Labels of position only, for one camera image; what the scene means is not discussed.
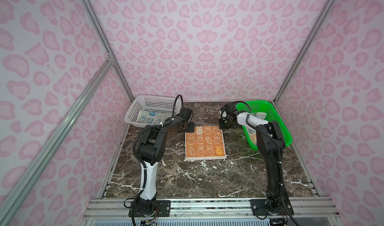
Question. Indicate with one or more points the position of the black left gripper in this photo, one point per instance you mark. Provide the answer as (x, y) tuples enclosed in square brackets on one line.
[(191, 128)]

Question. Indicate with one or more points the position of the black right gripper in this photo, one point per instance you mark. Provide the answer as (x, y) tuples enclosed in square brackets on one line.
[(221, 126)]

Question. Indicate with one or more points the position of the white plastic basket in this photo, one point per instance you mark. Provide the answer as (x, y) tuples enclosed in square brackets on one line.
[(151, 103)]

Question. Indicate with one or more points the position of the blue bunny pattern towel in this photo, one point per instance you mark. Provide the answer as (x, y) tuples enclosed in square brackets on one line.
[(151, 117)]

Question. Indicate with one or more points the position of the orange bunny towel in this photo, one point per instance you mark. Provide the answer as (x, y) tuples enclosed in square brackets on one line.
[(206, 143)]

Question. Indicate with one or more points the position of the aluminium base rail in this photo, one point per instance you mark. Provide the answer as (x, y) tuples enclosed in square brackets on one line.
[(307, 211)]

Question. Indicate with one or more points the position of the aluminium diagonal frame bar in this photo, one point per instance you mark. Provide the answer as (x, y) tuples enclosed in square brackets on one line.
[(20, 191)]

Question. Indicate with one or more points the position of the aluminium frame corner post left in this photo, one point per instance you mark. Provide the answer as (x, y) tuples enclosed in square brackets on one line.
[(97, 26)]

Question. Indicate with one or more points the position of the aluminium frame corner post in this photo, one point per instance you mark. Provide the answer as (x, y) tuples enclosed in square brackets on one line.
[(97, 26), (322, 16)]

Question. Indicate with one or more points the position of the aluminium frame corner post right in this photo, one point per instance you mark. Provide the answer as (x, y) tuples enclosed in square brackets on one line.
[(322, 16)]

